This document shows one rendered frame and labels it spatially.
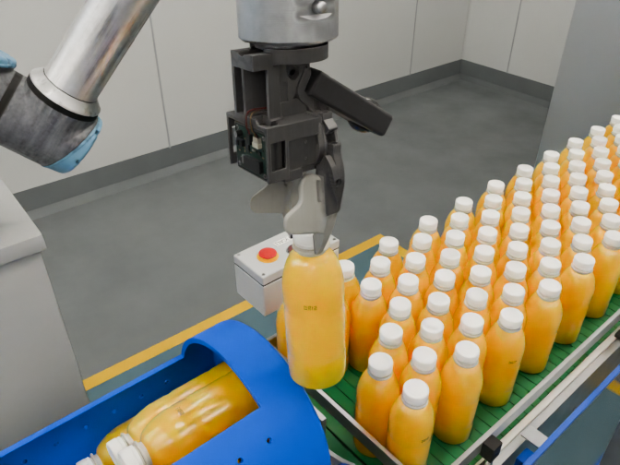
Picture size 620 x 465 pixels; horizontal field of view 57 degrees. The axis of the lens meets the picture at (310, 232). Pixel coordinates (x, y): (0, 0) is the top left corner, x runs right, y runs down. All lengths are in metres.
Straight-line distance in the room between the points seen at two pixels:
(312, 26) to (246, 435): 0.47
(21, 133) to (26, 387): 0.63
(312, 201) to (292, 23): 0.17
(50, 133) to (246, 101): 0.79
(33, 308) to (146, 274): 1.59
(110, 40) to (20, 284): 0.56
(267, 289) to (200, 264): 1.89
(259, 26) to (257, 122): 0.08
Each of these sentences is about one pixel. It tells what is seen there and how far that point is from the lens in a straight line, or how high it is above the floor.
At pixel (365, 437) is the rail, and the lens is 1.00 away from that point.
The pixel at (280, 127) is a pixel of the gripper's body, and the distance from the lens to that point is 0.51.
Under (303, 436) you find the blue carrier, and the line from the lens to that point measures 0.75.
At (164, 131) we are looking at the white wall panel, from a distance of 3.84.
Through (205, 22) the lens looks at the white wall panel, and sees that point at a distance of 3.80.
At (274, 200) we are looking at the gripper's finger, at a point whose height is 1.47.
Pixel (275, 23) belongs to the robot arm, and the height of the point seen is 1.66.
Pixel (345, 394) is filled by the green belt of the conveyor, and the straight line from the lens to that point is 1.15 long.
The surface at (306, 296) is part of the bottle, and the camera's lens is 0.62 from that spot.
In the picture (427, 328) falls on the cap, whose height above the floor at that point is 1.11.
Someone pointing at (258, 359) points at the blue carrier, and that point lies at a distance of 0.75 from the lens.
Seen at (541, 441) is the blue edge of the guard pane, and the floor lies 0.92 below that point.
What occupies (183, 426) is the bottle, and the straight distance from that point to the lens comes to 0.75.
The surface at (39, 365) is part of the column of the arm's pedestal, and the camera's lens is 1.54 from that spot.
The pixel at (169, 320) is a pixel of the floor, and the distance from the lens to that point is 2.69.
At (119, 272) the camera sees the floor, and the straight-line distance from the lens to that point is 3.04.
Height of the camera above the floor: 1.78
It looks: 34 degrees down
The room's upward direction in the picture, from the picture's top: straight up
